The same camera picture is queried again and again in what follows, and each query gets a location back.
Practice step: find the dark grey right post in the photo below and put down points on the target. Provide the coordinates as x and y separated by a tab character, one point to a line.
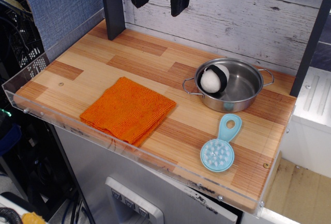
311	46

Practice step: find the grey cabinet with dispenser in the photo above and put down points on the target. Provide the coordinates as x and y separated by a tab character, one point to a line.
118	189

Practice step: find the white block with ridges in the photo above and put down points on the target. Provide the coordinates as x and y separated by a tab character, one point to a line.
313	102

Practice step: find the dark grey left post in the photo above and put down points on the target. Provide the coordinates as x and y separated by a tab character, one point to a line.
114	15

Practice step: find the orange folded cloth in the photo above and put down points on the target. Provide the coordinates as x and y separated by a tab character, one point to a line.
128	111

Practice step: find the dark grey post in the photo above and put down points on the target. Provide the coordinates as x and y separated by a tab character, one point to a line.
114	15
311	46

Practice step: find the blue fabric panel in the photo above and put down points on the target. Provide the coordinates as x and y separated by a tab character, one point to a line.
62	22

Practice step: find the black perforated crate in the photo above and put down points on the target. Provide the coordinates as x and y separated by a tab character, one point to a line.
21	45

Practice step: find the light blue scrub brush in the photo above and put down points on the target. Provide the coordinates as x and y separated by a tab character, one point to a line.
217	155

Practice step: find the stainless steel pot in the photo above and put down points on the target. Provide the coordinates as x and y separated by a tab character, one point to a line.
244	84

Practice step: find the white ball with black band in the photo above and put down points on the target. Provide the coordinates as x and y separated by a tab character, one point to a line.
214	79

